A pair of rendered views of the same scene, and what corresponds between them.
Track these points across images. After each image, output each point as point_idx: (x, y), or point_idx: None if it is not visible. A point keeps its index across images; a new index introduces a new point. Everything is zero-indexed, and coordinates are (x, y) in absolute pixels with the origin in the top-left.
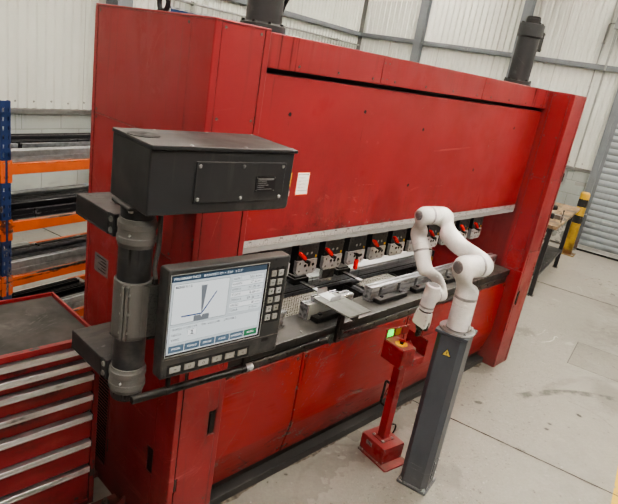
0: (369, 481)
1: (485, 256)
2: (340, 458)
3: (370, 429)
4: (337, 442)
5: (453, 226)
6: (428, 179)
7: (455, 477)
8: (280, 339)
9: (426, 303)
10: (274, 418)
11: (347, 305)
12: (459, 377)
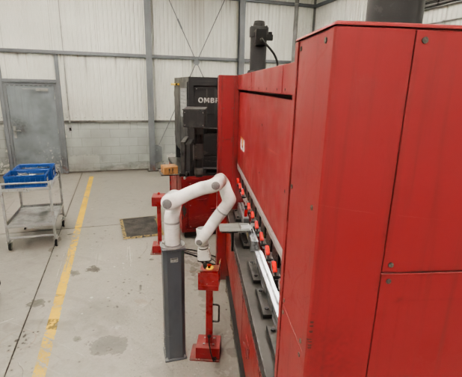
0: (193, 333)
1: (167, 194)
2: (219, 333)
3: (220, 339)
4: (232, 339)
5: (197, 182)
6: (265, 176)
7: (156, 375)
8: (232, 223)
9: None
10: (229, 266)
11: (231, 227)
12: (162, 275)
